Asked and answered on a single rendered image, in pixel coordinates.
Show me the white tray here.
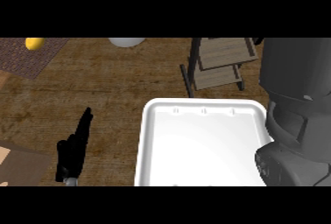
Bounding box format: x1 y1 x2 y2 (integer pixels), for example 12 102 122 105
133 97 275 187

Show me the white bowl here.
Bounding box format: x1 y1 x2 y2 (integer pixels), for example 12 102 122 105
108 37 147 48

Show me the tiered basket with wooden shelves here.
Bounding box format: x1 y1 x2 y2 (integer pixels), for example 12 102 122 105
178 37 264 98

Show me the brown wooden cabinet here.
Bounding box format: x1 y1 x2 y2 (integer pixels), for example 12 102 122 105
0 139 53 187

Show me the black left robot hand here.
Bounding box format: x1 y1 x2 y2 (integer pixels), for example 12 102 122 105
54 107 94 183

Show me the yellow lemon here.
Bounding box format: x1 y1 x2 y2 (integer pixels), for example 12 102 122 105
25 37 47 51

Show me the brown woven placemat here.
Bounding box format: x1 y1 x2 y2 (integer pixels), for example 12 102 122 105
0 37 71 81

